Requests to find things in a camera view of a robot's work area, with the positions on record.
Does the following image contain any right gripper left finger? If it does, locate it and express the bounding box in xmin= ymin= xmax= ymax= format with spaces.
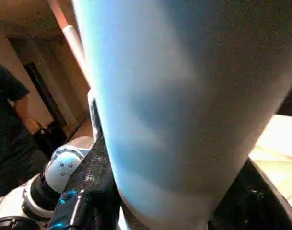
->
xmin=47 ymin=137 xmax=121 ymax=230

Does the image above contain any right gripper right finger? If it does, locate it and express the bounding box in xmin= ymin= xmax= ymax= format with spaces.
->
xmin=208 ymin=158 xmax=292 ymax=230

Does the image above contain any person in dark clothes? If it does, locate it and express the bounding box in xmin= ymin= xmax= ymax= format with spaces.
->
xmin=0 ymin=61 xmax=48 ymax=202

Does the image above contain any white plastic table leg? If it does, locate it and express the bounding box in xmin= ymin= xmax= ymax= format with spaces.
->
xmin=71 ymin=0 xmax=292 ymax=230
xmin=47 ymin=0 xmax=91 ymax=87

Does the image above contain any white plastic table top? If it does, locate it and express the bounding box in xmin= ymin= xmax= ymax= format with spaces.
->
xmin=249 ymin=114 xmax=292 ymax=202

